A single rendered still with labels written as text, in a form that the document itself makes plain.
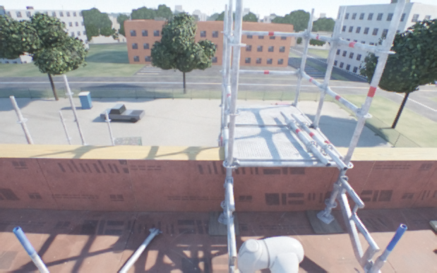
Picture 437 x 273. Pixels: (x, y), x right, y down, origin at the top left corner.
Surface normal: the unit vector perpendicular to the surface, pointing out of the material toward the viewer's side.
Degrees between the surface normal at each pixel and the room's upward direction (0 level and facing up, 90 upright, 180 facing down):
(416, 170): 90
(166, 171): 90
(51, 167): 90
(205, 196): 90
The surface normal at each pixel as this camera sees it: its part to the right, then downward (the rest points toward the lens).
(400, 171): 0.03, 0.48
